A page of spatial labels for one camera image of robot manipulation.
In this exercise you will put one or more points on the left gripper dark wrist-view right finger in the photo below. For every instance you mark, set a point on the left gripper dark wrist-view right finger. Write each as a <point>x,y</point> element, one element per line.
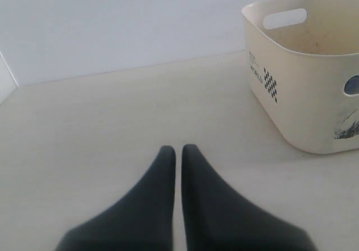
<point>218,218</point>

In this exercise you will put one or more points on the left gripper dark wrist-view left finger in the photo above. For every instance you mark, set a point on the left gripper dark wrist-view left finger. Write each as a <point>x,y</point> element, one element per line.
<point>141,220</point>

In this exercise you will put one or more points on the blue-capped clear tube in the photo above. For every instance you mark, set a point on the blue-capped clear tube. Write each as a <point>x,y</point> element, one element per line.
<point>352,86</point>

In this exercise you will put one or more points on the cream plastic bin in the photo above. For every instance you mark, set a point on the cream plastic bin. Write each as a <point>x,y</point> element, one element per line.
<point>300,55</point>

